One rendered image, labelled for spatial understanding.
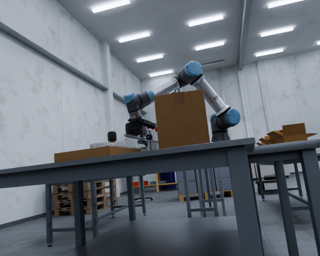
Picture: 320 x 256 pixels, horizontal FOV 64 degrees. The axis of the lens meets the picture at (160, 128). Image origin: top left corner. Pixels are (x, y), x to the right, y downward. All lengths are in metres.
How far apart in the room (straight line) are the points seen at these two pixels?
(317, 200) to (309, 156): 0.20
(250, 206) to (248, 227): 0.06
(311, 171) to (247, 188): 0.57
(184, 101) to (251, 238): 0.66
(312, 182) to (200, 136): 0.55
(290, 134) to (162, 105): 2.41
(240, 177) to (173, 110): 0.52
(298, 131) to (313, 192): 2.14
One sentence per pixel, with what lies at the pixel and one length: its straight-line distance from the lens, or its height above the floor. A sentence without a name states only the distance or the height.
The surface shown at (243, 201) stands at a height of 0.64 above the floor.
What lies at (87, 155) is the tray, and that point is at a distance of 1.05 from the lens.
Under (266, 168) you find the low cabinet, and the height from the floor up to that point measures 0.43.
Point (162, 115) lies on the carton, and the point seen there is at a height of 1.02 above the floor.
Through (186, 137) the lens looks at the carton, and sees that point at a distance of 1.21.
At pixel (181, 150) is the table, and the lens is 0.86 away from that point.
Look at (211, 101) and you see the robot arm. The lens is 1.80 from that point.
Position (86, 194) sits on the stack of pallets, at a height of 0.41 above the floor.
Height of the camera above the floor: 0.76
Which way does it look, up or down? 10 degrees up
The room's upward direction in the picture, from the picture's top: 6 degrees counter-clockwise
